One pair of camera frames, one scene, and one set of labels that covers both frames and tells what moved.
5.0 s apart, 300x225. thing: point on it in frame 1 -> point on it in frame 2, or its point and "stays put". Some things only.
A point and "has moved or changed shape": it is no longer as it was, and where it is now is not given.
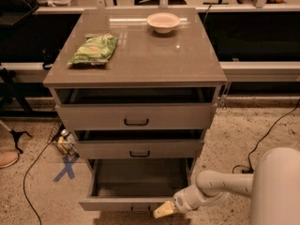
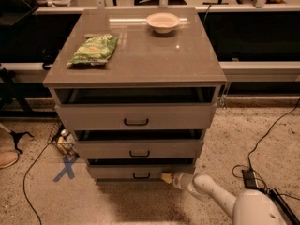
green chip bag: (95, 51) stays put
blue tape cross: (68, 168) stays put
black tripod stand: (7, 87) stays put
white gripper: (182, 202) -> (179, 181)
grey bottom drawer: (134, 184) has moved or changed shape
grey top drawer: (181, 108) stays put
